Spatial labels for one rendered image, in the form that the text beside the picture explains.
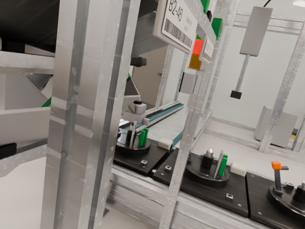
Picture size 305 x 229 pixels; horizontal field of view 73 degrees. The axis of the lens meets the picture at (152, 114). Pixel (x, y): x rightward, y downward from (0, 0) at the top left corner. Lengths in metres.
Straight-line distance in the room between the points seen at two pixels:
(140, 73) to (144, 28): 5.11
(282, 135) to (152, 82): 3.84
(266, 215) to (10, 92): 0.91
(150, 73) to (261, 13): 3.83
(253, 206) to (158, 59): 4.66
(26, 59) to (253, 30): 1.48
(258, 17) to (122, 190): 1.38
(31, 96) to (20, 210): 0.50
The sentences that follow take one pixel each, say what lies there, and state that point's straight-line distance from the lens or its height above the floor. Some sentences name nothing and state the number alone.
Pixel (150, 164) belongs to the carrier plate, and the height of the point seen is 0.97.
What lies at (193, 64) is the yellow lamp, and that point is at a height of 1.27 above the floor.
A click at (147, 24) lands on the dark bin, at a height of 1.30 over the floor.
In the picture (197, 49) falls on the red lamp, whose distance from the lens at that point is 0.78.
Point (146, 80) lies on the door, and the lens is 5.25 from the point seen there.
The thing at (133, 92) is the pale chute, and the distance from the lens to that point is 0.40.
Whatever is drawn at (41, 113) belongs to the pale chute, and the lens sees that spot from 0.24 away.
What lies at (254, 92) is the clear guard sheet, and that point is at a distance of 1.93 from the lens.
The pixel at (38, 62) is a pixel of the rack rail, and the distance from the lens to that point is 0.29.
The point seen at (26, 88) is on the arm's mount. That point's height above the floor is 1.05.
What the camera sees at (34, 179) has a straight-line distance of 0.72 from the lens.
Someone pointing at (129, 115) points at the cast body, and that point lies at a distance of 0.66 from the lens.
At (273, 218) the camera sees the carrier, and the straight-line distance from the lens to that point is 0.60.
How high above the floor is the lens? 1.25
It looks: 14 degrees down
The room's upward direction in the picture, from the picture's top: 12 degrees clockwise
